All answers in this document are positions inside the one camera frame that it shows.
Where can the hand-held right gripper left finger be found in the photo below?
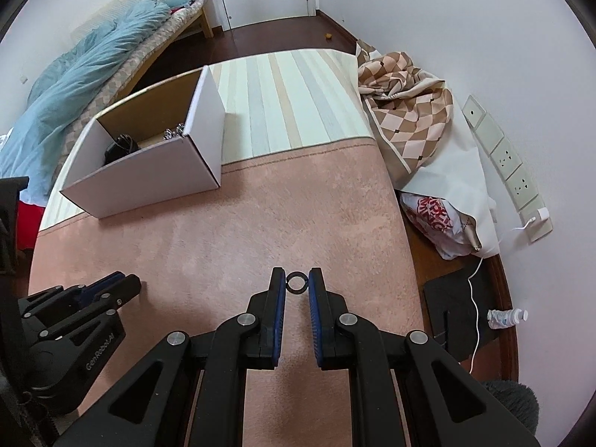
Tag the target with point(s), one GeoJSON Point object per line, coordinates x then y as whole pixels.
{"type": "Point", "coordinates": [278, 298]}

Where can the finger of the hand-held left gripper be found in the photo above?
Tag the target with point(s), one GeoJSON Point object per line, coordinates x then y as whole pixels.
{"type": "Point", "coordinates": [56, 297]}
{"type": "Point", "coordinates": [123, 291]}

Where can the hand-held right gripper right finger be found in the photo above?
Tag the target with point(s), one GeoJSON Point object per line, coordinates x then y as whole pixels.
{"type": "Point", "coordinates": [315, 307]}

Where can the white cardboard box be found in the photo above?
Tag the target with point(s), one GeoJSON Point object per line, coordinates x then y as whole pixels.
{"type": "Point", "coordinates": [139, 172]}

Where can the black smartwatch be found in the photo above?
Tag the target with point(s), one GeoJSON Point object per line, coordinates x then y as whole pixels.
{"type": "Point", "coordinates": [118, 149]}

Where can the red cloth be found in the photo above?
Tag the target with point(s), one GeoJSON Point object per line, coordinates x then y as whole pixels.
{"type": "Point", "coordinates": [28, 223]}

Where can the pink striped table mat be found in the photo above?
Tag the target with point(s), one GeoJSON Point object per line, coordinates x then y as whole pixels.
{"type": "Point", "coordinates": [279, 205]}

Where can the black floor mat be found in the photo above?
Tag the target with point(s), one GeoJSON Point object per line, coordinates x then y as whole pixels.
{"type": "Point", "coordinates": [442, 302]}

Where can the white plastic bag red print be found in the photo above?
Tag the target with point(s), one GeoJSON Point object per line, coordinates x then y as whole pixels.
{"type": "Point", "coordinates": [433, 223]}

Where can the clear plastic bottle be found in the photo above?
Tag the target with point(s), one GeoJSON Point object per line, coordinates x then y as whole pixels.
{"type": "Point", "coordinates": [505, 319]}

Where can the bed with blue blanket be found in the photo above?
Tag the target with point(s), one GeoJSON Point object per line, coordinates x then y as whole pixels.
{"type": "Point", "coordinates": [70, 88]}

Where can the brown checkered cloth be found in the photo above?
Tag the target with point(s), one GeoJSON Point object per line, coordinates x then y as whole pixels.
{"type": "Point", "coordinates": [409, 102]}

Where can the wooden bed with patterned mattress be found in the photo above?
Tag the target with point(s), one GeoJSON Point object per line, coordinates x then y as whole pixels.
{"type": "Point", "coordinates": [135, 58]}

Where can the white charger plug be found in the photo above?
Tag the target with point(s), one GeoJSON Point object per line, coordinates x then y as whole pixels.
{"type": "Point", "coordinates": [542, 215]}

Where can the white wall socket strip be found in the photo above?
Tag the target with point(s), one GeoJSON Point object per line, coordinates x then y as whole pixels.
{"type": "Point", "coordinates": [507, 158]}

